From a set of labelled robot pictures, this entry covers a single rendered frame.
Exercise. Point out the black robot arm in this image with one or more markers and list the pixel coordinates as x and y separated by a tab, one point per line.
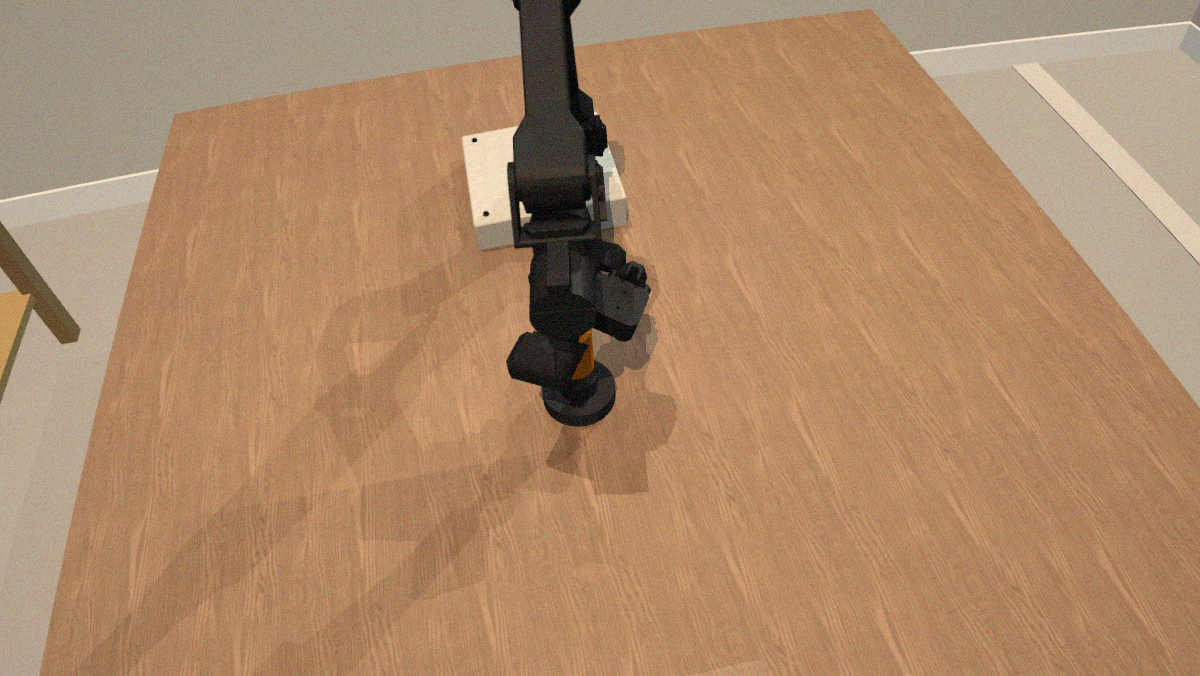
553	174

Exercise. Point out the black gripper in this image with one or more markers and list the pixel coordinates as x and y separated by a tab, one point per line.
549	362

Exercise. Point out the dark grey round pedestal with shaft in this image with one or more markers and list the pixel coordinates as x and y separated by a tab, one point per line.
585	401

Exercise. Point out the orange knob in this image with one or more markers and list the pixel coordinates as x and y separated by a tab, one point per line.
585	367

